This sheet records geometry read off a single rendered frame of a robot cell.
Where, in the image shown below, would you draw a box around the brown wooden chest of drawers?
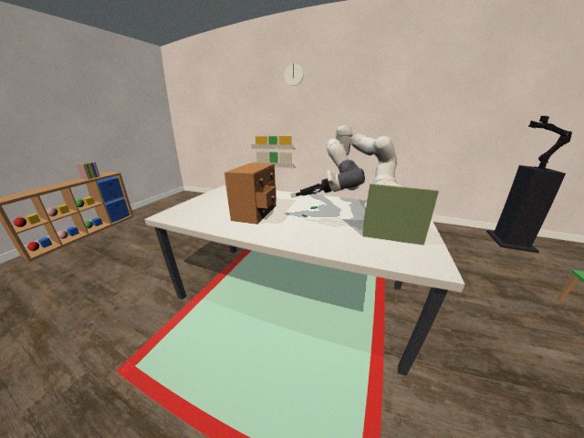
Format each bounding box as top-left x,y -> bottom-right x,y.
224,163 -> 275,224

